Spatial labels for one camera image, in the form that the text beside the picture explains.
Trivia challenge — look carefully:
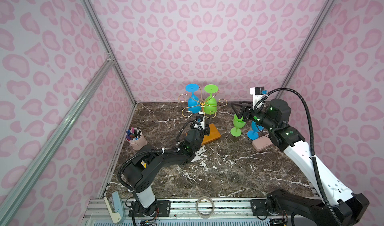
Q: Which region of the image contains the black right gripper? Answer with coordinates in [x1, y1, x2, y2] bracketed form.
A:
[230, 100, 278, 131]

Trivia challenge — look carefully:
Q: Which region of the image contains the green wine glass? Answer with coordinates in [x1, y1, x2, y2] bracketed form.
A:
[204, 84, 219, 115]
[231, 115, 246, 137]

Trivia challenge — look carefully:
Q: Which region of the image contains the gold wire rack wooden base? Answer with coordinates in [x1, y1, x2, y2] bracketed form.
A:
[178, 86, 228, 145]

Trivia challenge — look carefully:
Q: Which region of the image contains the blue wine glass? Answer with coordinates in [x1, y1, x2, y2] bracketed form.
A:
[186, 84, 201, 114]
[247, 122, 264, 141]

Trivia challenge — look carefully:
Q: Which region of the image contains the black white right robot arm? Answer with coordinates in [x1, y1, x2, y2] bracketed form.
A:
[231, 99, 370, 226]

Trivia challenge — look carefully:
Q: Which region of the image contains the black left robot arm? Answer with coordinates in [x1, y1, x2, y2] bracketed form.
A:
[117, 124, 210, 212]

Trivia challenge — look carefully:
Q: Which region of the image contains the pink pencil case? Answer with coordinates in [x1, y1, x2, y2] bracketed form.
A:
[252, 136, 273, 151]

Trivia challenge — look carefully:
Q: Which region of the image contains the pink pen holder cup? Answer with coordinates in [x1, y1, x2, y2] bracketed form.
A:
[126, 127, 147, 151]

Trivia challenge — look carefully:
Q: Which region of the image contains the clear tape roll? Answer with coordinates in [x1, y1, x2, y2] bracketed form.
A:
[195, 196, 215, 219]

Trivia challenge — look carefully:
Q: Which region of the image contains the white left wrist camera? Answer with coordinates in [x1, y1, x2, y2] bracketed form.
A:
[194, 112, 208, 131]

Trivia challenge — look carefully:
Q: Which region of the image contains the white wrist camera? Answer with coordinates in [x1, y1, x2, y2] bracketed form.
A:
[194, 112, 208, 131]
[250, 87, 268, 110]

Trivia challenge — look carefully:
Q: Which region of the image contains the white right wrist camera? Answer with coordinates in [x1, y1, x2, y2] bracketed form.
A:
[250, 87, 268, 110]

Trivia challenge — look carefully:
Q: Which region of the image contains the aluminium front rail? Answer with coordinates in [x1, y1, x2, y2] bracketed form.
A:
[80, 198, 316, 226]

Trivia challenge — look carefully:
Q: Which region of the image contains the aluminium frame strut left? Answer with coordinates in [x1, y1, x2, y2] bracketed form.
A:
[1, 59, 114, 226]

